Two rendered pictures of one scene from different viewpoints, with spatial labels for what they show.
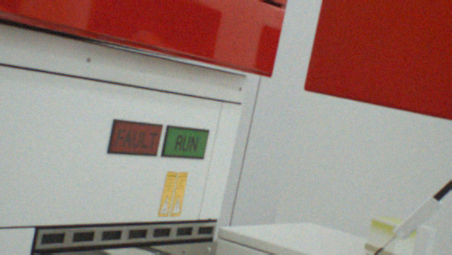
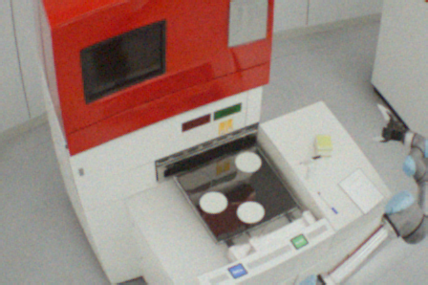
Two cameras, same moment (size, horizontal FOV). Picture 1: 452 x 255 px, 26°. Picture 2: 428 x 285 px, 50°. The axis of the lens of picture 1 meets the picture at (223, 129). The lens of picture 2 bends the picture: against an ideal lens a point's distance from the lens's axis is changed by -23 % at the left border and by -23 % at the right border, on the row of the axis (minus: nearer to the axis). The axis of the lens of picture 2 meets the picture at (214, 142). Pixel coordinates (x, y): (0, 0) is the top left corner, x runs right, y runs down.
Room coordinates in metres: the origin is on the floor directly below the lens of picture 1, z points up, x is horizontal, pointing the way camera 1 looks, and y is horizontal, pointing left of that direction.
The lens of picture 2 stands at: (0.12, -0.68, 2.65)
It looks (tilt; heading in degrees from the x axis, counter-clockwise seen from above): 48 degrees down; 30
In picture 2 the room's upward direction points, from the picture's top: 2 degrees clockwise
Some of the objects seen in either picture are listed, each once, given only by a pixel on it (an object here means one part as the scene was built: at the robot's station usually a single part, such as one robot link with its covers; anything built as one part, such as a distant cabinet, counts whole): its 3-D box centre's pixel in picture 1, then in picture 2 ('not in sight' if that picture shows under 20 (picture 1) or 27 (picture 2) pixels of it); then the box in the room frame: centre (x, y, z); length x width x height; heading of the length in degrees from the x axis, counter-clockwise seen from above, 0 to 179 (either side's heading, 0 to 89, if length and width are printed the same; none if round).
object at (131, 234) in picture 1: (136, 233); (207, 143); (1.43, 0.09, 0.96); 0.44 x 0.01 x 0.02; 149
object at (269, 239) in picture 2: not in sight; (273, 242); (1.21, -0.34, 0.87); 0.36 x 0.08 x 0.03; 149
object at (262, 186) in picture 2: not in sight; (237, 191); (1.33, -0.10, 0.90); 0.34 x 0.34 x 0.01; 59
